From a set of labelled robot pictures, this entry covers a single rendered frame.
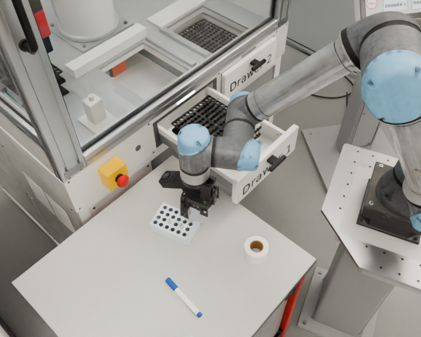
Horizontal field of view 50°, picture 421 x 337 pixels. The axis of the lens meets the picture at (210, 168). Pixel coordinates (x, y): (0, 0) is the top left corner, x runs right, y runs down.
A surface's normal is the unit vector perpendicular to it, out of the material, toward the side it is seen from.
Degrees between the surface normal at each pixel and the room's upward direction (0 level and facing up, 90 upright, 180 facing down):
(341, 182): 0
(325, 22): 90
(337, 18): 90
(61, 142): 90
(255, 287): 0
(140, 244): 0
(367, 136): 90
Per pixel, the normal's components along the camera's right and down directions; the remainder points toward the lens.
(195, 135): -0.01, -0.63
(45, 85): 0.74, 0.52
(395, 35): -0.24, -0.63
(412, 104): -0.21, 0.69
